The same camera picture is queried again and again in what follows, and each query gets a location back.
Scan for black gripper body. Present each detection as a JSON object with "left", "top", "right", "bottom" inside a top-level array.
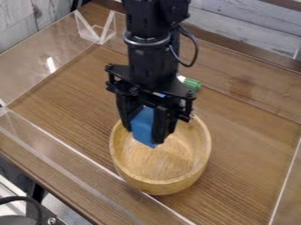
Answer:
[{"left": 104, "top": 64, "right": 196, "bottom": 122}]

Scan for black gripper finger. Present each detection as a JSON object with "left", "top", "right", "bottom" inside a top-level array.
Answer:
[
  {"left": 116, "top": 93, "right": 143, "bottom": 132},
  {"left": 151, "top": 105, "right": 178, "bottom": 144}
]

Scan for blue rectangular block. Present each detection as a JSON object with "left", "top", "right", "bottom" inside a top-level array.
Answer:
[{"left": 131, "top": 106, "right": 157, "bottom": 149}]

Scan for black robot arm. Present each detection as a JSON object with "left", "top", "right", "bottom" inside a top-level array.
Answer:
[{"left": 104, "top": 0, "right": 196, "bottom": 144}]

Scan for brown wooden bowl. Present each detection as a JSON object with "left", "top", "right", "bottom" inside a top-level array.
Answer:
[{"left": 109, "top": 116, "right": 212, "bottom": 195}]

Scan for green white marker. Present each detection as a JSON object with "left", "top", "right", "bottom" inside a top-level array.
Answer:
[{"left": 178, "top": 75, "right": 202, "bottom": 91}]

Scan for clear acrylic tray walls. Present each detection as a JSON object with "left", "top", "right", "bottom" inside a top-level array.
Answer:
[{"left": 0, "top": 16, "right": 301, "bottom": 225}]

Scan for black metal table frame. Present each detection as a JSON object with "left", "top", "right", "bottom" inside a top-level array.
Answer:
[{"left": 0, "top": 157, "right": 67, "bottom": 225}]

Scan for black cable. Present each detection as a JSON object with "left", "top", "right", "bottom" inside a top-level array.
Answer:
[{"left": 0, "top": 195, "right": 42, "bottom": 225}]

